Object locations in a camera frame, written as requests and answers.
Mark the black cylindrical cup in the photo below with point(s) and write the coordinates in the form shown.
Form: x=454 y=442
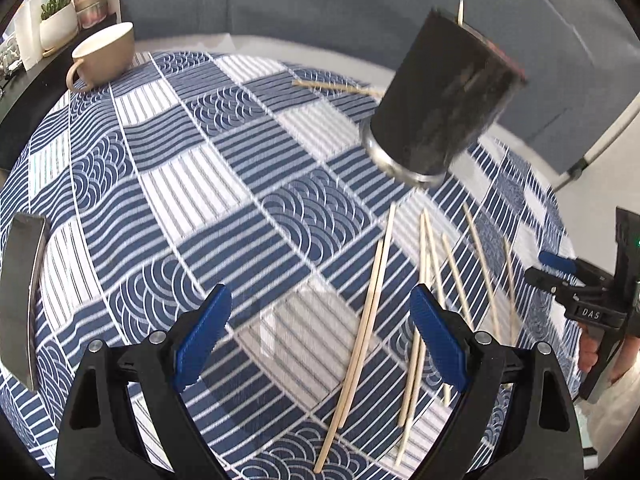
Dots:
x=440 y=100

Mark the person's right hand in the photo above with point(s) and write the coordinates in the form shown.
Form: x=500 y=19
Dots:
x=589 y=355

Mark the person's white garment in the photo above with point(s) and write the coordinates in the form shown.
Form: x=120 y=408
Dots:
x=615 y=420

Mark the beige mug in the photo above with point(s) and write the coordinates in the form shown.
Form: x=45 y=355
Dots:
x=107 y=52

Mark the white box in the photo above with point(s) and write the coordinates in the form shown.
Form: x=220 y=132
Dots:
x=27 y=30

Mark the pile of wooden chopsticks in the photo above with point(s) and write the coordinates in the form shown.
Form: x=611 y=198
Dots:
x=370 y=305

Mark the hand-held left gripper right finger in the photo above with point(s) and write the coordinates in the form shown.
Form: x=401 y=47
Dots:
x=440 y=340

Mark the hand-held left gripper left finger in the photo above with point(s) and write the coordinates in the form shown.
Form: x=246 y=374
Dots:
x=205 y=335

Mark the white stand with black joint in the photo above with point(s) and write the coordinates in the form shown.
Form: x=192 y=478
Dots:
x=607 y=140

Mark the blue grey sofa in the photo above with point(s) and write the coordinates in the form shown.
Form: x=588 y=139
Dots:
x=325 y=0

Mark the potted plant in white pot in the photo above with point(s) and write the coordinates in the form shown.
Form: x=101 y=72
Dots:
x=56 y=22

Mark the pink candle jar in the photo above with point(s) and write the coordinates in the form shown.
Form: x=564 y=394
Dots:
x=92 y=10

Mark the black side shelf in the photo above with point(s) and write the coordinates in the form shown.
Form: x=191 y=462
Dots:
x=35 y=85

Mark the blue white patterned tablecloth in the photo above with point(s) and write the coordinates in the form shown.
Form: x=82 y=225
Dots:
x=200 y=185

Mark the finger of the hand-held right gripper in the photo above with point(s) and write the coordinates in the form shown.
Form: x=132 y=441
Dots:
x=542 y=280
x=555 y=261

